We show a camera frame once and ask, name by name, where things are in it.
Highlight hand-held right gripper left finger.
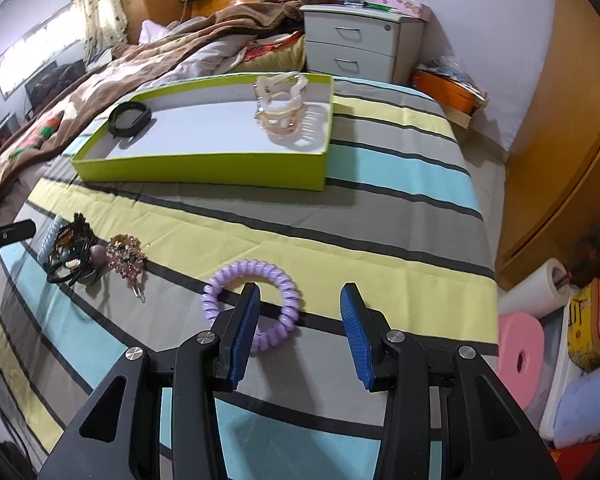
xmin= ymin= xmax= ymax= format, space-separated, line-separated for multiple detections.
xmin=40 ymin=282 xmax=262 ymax=480

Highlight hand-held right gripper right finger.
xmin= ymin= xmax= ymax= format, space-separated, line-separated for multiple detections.
xmin=340 ymin=282 xmax=563 ymax=480

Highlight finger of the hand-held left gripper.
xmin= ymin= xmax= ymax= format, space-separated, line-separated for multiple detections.
xmin=0 ymin=219 xmax=37 ymax=256

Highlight blue spiral hair tie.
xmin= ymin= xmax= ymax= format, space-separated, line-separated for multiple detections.
xmin=37 ymin=217 xmax=63 ymax=266

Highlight brown beaded bracelet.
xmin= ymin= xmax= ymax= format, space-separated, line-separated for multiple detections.
xmin=51 ymin=224 xmax=93 ymax=261

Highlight purple spiral hair tie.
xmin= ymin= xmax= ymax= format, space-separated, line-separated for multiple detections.
xmin=201 ymin=259 xmax=301 ymax=356

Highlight black beaded hair ties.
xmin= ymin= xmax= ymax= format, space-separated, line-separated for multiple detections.
xmin=46 ymin=213 xmax=107 ymax=288

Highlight pink rhinestone hair clip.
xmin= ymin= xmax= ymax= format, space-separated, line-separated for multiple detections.
xmin=105 ymin=233 xmax=148 ymax=303

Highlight green shallow cardboard tray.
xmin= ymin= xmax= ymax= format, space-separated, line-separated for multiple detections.
xmin=71 ymin=72 xmax=335 ymax=192

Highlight red green plaid cloth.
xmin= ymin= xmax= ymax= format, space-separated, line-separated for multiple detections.
xmin=7 ymin=115 xmax=63 ymax=158

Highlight striped tablecloth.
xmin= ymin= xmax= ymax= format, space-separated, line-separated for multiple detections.
xmin=0 ymin=77 xmax=498 ymax=480

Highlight dark jacket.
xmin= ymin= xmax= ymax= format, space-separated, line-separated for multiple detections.
xmin=25 ymin=60 xmax=88 ymax=111

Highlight black wristband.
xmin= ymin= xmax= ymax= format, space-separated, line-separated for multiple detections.
xmin=108 ymin=101 xmax=154 ymax=137

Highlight pink paper roll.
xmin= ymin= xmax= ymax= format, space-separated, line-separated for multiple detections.
xmin=497 ymin=311 xmax=546 ymax=411

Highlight white paper roll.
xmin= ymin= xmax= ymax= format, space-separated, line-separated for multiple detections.
xmin=497 ymin=258 xmax=571 ymax=318

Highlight window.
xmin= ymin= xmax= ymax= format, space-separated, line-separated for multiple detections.
xmin=0 ymin=5 xmax=88 ymax=98

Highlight white plastic container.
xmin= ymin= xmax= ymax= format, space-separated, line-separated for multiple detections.
xmin=539 ymin=305 xmax=581 ymax=441

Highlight brown blanket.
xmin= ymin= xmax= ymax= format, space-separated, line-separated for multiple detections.
xmin=0 ymin=2 xmax=306 ymax=231

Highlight beige hair claw clip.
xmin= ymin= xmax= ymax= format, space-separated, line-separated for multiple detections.
xmin=253 ymin=73 xmax=308 ymax=143

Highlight yellow bag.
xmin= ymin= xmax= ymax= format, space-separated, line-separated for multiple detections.
xmin=567 ymin=285 xmax=600 ymax=372

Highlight dotted curtain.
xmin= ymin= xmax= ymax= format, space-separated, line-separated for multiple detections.
xmin=67 ymin=0 xmax=131 ymax=66

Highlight blue towel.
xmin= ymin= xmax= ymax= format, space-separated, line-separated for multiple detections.
xmin=555 ymin=370 xmax=600 ymax=448

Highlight white pillow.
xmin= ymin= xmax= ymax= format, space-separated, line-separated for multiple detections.
xmin=139 ymin=20 xmax=177 ymax=47

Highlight white floral duvet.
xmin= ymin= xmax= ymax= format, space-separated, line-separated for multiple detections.
xmin=145 ymin=39 xmax=251 ymax=86

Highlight orange box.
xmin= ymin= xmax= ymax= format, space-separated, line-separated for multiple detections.
xmin=412 ymin=71 xmax=486 ymax=116

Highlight yellow pillow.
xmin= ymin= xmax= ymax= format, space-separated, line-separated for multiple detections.
xmin=237 ymin=30 xmax=306 ymax=73

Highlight clear plastic bag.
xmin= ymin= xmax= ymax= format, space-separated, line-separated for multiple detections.
xmin=420 ymin=55 xmax=481 ymax=91

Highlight large wooden wardrobe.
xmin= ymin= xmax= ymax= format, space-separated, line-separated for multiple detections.
xmin=495 ymin=0 xmax=600 ymax=291

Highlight grey nightstand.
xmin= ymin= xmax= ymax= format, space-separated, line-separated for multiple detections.
xmin=299 ymin=4 xmax=426 ymax=86

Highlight pink floral box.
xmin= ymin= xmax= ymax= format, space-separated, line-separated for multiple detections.
xmin=362 ymin=0 xmax=433 ymax=23

